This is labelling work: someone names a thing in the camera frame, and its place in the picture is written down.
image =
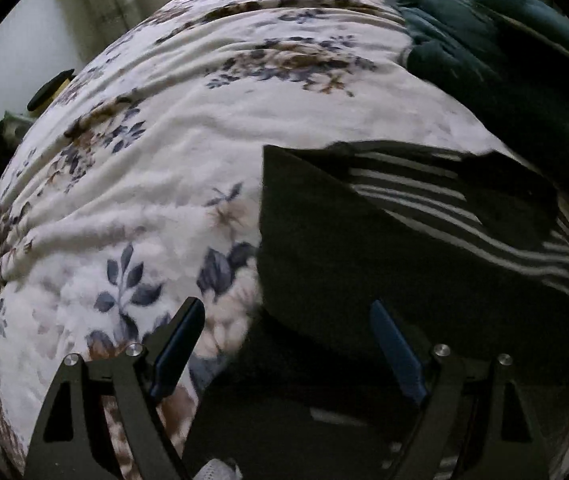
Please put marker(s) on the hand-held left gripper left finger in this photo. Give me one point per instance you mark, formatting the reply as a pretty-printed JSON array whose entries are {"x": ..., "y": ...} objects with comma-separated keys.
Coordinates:
[{"x": 179, "y": 345}]

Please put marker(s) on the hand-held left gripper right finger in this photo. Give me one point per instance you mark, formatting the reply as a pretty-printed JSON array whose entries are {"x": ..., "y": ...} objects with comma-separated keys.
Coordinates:
[{"x": 397, "y": 350}]

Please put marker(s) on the black striped garment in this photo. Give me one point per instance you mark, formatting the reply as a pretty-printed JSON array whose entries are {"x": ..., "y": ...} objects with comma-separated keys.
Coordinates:
[{"x": 339, "y": 240}]

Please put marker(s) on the floral bed sheet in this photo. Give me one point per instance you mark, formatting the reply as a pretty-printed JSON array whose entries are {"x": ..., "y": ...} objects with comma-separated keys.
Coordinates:
[{"x": 164, "y": 160}]

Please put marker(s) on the black bag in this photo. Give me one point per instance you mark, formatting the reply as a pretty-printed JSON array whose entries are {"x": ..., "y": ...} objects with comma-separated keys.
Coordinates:
[{"x": 2, "y": 145}]

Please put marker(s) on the dark green blanket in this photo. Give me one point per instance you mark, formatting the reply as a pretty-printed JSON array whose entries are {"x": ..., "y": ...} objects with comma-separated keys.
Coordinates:
[{"x": 489, "y": 85}]

